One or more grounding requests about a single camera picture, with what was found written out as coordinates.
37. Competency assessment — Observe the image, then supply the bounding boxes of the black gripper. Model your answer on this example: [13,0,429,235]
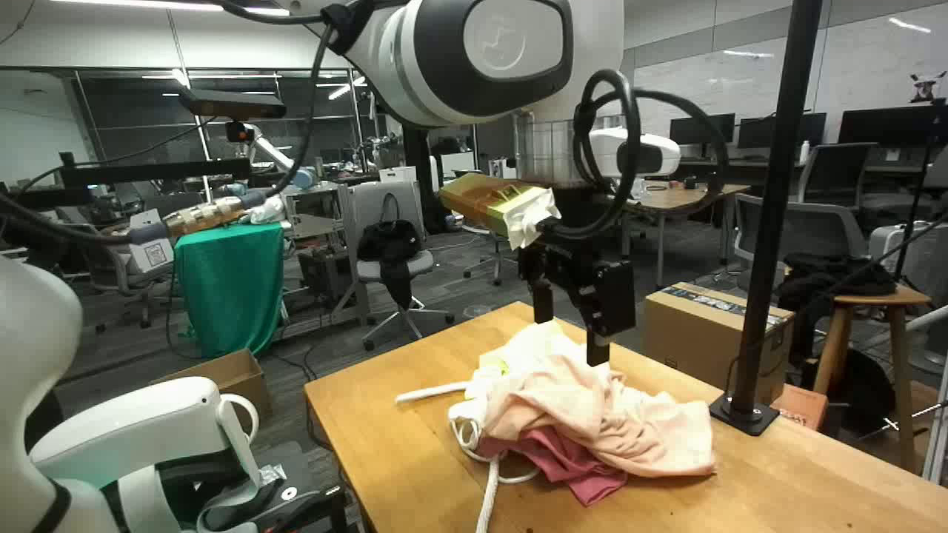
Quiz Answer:
[515,186,641,371]

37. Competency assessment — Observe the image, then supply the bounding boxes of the light pink towel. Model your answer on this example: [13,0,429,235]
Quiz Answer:
[460,319,720,483]

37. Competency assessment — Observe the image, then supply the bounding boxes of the magenta cloth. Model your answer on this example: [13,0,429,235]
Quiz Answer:
[477,423,632,508]

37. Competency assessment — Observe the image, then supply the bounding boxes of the cardboard box with black tape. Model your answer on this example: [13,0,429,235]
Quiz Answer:
[637,279,797,409]

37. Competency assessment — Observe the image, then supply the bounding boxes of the wooden office desk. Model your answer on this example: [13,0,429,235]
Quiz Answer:
[632,181,754,289]

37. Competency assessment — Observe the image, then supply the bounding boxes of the black bag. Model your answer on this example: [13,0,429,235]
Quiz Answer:
[355,215,423,307]

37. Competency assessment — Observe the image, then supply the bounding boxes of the black computer monitor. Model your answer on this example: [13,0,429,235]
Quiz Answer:
[840,103,948,150]
[668,112,739,150]
[739,110,829,150]

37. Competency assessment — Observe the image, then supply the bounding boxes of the light grey swivel chair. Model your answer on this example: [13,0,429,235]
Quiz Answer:
[337,174,456,352]

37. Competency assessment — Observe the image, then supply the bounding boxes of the black vertical pole with base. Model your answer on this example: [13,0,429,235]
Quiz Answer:
[708,0,823,439]

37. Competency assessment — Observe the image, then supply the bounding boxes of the pink flat box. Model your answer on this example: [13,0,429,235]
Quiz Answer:
[773,383,829,433]

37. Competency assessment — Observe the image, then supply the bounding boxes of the black jacket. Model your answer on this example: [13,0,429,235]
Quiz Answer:
[776,254,897,329]

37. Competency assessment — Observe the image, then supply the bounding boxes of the grey office chair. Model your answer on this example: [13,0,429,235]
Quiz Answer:
[734,140,877,264]

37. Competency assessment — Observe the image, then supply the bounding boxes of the wooden stool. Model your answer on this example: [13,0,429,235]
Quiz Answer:
[811,285,933,463]

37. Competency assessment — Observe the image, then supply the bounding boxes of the green draped cloth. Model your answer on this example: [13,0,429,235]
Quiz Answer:
[173,218,287,362]

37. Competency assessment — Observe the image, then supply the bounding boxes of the small plain cardboard box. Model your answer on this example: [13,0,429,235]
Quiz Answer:
[157,350,275,417]

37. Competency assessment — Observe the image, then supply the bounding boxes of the black tripod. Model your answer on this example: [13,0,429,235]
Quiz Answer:
[891,67,948,300]

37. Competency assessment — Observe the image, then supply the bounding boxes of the white paper sign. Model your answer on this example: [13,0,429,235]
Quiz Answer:
[129,203,175,275]

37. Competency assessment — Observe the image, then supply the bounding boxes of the white rope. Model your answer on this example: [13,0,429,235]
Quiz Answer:
[394,378,545,533]

